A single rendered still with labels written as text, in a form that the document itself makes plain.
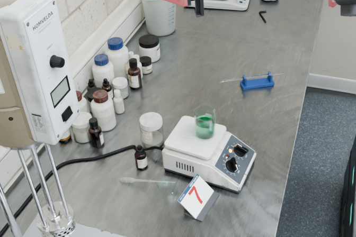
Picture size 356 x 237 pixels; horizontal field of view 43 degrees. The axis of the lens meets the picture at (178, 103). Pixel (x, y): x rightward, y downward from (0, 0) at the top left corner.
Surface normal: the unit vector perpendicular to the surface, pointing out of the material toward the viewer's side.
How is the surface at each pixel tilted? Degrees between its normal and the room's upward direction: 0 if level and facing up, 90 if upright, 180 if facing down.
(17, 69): 90
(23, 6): 0
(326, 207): 0
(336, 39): 90
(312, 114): 0
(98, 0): 90
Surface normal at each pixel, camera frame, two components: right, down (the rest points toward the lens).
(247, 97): -0.04, -0.78
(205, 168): -0.42, 0.58
